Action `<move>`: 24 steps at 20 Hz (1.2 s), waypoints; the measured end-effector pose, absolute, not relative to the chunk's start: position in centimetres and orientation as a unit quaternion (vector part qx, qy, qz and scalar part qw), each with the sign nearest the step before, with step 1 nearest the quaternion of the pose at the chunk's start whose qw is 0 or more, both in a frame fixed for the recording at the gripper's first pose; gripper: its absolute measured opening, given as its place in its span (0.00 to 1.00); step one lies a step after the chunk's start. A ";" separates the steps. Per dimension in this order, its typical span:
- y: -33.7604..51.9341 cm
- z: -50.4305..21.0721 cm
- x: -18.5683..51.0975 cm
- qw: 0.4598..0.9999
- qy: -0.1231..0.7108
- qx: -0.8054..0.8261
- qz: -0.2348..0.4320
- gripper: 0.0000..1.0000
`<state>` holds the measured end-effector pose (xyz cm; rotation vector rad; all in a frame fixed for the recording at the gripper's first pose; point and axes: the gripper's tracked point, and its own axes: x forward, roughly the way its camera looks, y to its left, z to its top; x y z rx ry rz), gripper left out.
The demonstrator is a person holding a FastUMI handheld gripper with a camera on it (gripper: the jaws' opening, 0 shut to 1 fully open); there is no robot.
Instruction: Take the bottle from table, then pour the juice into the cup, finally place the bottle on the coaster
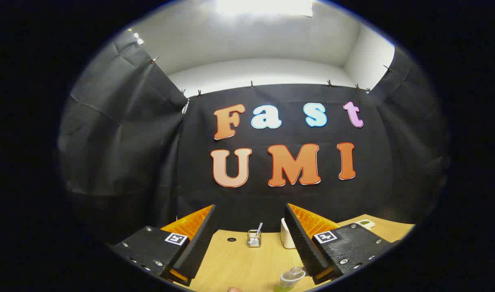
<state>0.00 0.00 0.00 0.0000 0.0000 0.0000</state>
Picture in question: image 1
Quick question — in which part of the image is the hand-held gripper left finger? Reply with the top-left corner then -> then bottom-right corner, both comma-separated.
108,204 -> 217,287

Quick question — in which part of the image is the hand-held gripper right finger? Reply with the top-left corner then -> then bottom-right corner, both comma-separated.
284,203 -> 393,285

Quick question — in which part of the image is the clear plastic juice bottle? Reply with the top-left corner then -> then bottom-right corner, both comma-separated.
274,266 -> 306,292

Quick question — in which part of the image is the white toaster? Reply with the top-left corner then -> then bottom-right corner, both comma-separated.
280,218 -> 297,249

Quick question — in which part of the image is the wooden table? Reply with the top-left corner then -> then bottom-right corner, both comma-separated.
187,214 -> 415,292

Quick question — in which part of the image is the black backdrop cloth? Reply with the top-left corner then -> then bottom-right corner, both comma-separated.
58,29 -> 451,244

